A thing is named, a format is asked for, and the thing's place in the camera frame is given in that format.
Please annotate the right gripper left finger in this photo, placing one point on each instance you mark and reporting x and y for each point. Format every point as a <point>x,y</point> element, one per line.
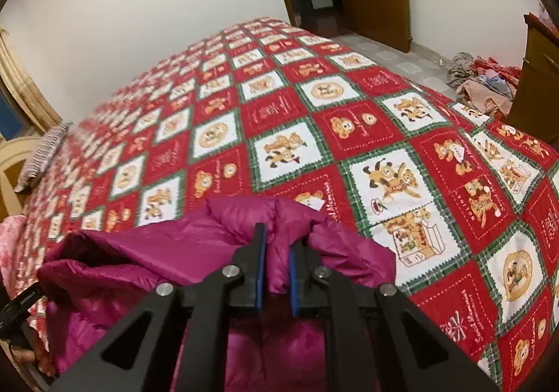
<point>176,338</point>

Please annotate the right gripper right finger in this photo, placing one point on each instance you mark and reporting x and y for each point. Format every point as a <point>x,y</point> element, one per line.
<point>376,339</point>

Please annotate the magenta puffer jacket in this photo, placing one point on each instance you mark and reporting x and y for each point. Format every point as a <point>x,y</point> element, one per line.
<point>92,279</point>

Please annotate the clothes pile on floor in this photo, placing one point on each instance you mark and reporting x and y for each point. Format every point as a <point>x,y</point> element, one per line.
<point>483,84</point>

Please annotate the person's left hand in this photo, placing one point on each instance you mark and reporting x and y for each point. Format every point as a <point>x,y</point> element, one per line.
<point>36,354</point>

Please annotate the pink floral quilt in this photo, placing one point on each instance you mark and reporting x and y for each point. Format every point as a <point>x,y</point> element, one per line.
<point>11,231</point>

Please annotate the cream wooden headboard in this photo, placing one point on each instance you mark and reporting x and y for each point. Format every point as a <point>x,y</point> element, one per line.
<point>13,154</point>

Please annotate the striped grey pillow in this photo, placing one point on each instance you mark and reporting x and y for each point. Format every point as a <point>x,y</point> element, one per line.
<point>36,165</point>

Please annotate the window with blue glass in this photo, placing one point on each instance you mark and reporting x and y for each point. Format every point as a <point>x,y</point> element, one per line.
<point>12,124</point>

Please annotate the red patchwork bear bedspread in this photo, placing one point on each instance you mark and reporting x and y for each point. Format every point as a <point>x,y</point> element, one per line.
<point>467,204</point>

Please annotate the beige floral curtain right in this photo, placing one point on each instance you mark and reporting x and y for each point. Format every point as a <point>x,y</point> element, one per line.
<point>24,90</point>

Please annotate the brown wooden dresser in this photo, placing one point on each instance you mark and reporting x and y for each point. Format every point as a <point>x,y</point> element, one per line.
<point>535,106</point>

